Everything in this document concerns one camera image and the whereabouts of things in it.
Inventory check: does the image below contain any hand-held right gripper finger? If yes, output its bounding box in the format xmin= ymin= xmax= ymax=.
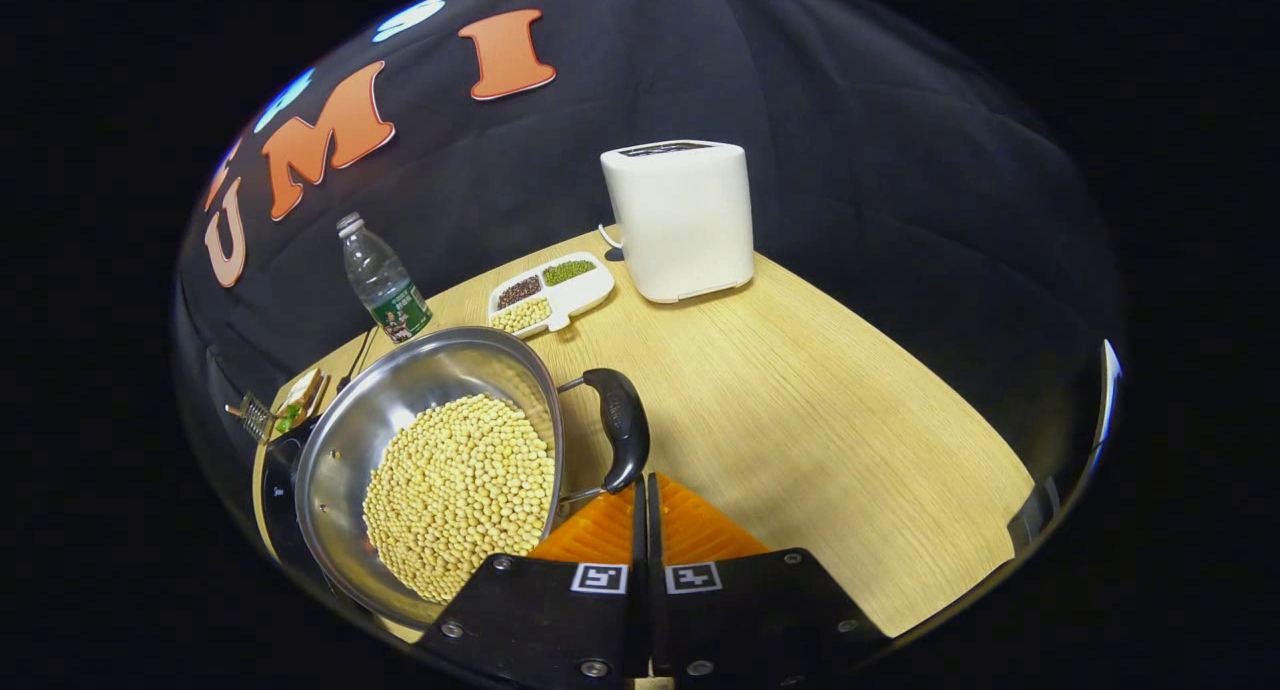
xmin=415 ymin=475 xmax=649 ymax=686
xmin=648 ymin=472 xmax=891 ymax=686

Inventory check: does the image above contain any sandwich with lettuce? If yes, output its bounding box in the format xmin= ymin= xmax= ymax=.
xmin=275 ymin=368 xmax=326 ymax=433

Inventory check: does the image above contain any black power cable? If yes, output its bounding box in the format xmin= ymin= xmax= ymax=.
xmin=340 ymin=327 xmax=381 ymax=393

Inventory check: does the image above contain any small wire basket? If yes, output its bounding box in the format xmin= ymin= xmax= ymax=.
xmin=225 ymin=392 xmax=277 ymax=444

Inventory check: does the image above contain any white toaster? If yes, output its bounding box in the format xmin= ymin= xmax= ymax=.
xmin=600 ymin=140 xmax=755 ymax=304

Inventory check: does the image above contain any clear plastic water bottle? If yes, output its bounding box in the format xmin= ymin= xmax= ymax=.
xmin=336 ymin=212 xmax=434 ymax=345

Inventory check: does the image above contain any pile of yellow soybeans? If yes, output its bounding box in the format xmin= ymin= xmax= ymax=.
xmin=362 ymin=393 xmax=557 ymax=604

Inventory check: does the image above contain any black induction cooktop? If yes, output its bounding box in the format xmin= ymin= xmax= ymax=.
xmin=260 ymin=418 xmax=336 ymax=596

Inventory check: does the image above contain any steel pot with black handle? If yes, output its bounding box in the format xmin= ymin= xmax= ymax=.
xmin=295 ymin=327 xmax=651 ymax=631

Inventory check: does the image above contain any white divided bean tray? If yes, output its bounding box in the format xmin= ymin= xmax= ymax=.
xmin=487 ymin=252 xmax=616 ymax=339

